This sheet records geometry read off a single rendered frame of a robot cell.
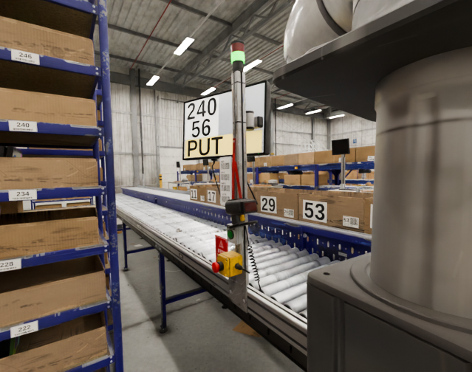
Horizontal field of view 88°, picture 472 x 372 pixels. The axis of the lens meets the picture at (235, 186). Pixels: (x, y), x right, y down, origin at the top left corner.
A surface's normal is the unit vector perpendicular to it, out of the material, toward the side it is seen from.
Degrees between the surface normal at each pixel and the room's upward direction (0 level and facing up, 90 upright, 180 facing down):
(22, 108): 92
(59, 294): 91
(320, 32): 126
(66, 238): 91
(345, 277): 0
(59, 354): 91
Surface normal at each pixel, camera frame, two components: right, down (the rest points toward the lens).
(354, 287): -0.02, -1.00
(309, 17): -0.91, 0.34
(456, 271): -0.50, 0.00
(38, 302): 0.58, 0.05
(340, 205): -0.82, 0.05
